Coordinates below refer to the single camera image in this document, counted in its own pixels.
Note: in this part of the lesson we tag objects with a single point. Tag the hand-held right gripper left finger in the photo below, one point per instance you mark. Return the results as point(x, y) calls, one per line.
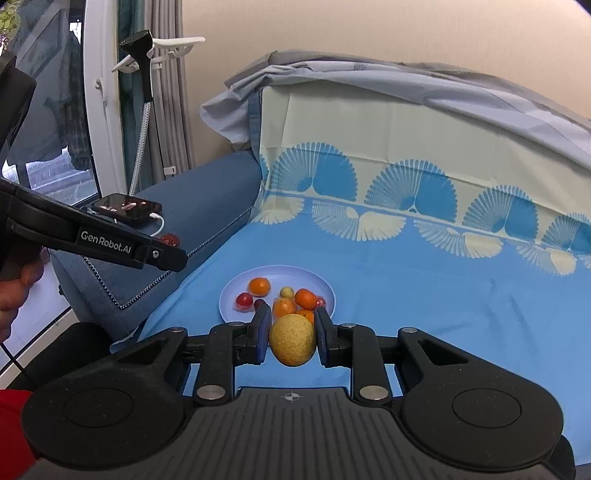
point(264, 332)

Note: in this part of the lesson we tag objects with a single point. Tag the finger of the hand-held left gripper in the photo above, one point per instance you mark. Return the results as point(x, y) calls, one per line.
point(168, 258)

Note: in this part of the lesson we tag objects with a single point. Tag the grey curtain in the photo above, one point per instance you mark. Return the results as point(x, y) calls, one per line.
point(173, 92)

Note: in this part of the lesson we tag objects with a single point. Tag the hanging clothes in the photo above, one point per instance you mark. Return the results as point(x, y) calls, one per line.
point(46, 92)

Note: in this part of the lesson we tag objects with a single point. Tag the yellow round fruit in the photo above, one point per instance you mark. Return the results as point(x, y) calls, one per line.
point(293, 341)

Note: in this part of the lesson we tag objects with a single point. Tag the white window frame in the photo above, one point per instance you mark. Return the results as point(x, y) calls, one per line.
point(104, 115)

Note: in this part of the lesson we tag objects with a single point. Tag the medium orange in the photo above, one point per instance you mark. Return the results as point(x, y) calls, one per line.
point(259, 286)

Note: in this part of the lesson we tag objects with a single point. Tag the blue sofa armrest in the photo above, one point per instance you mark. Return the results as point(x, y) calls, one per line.
point(194, 194)

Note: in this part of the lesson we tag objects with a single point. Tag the white plastic hanger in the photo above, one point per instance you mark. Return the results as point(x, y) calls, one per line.
point(178, 42)

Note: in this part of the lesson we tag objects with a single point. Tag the black smartphone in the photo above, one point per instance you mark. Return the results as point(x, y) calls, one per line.
point(124, 207)

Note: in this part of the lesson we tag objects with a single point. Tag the glossy red fruit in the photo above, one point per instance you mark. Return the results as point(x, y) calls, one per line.
point(168, 240)

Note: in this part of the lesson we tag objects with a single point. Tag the yellowish orange fruit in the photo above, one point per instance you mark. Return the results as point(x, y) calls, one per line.
point(284, 307)

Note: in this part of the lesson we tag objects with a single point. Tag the small yellow-green fruit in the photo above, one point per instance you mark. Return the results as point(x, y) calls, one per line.
point(287, 291)

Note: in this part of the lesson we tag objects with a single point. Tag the red garment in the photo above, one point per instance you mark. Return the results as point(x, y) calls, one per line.
point(11, 434)

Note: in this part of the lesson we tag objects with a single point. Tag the person's left hand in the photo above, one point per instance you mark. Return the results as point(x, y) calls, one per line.
point(9, 304)

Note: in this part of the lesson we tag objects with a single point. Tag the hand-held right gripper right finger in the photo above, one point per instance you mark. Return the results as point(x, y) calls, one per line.
point(321, 337)

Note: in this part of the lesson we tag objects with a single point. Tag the round red fruit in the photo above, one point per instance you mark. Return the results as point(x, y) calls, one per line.
point(244, 300)

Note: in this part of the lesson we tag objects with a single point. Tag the printed blue blanket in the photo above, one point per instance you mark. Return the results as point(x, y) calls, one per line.
point(415, 286)

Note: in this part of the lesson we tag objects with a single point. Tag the large orange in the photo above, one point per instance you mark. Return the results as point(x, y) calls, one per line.
point(305, 299)

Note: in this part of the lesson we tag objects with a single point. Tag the light blue plate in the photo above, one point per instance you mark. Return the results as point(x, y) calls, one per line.
point(277, 274)

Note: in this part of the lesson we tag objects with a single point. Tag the grey bed sheet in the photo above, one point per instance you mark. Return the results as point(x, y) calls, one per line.
point(369, 74)

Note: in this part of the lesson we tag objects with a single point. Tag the small orange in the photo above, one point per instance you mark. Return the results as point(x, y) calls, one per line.
point(304, 315)

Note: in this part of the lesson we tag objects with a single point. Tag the black garment steamer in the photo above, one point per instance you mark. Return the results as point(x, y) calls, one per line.
point(145, 69)

